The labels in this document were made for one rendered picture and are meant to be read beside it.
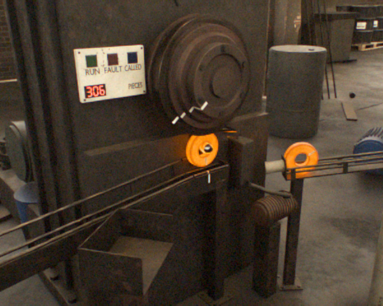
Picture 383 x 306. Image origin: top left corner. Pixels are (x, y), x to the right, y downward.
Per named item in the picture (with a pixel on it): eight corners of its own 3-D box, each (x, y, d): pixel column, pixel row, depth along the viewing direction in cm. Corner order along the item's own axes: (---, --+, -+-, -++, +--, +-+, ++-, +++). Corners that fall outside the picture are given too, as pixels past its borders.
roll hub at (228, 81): (251, 78, 179) (211, 129, 173) (218, 25, 160) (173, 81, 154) (260, 80, 175) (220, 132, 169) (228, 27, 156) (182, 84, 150)
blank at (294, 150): (295, 178, 207) (297, 181, 204) (277, 155, 201) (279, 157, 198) (322, 159, 204) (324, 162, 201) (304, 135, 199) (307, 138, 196)
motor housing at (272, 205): (245, 290, 221) (249, 197, 201) (274, 273, 235) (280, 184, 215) (263, 303, 212) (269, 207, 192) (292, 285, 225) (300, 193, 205)
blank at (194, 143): (183, 136, 177) (188, 138, 174) (211, 125, 185) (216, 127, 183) (187, 169, 184) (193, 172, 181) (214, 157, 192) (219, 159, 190)
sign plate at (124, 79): (80, 101, 154) (73, 49, 147) (143, 92, 169) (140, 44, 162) (82, 102, 152) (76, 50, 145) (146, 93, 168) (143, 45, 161)
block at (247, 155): (226, 183, 209) (226, 138, 200) (237, 180, 213) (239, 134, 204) (240, 191, 201) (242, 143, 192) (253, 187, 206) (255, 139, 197)
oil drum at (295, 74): (252, 129, 477) (256, 46, 444) (287, 120, 513) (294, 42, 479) (293, 143, 435) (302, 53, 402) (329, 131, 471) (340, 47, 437)
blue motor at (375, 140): (347, 174, 362) (353, 136, 349) (362, 153, 408) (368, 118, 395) (387, 182, 348) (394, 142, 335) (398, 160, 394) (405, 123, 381)
